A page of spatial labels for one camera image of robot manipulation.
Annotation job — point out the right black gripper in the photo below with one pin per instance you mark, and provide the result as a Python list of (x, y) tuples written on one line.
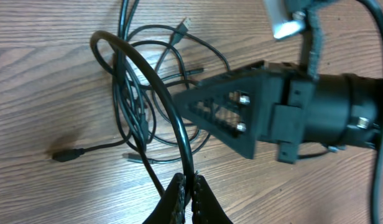
[(279, 106)]

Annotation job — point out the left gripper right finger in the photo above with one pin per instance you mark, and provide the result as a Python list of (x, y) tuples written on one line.
[(205, 207)]

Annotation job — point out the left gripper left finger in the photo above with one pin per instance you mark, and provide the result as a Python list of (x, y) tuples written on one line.
[(171, 207)]

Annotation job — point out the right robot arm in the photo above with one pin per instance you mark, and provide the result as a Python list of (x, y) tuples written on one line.
[(363, 128)]

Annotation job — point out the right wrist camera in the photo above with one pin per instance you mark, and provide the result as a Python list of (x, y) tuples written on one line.
[(287, 17)]

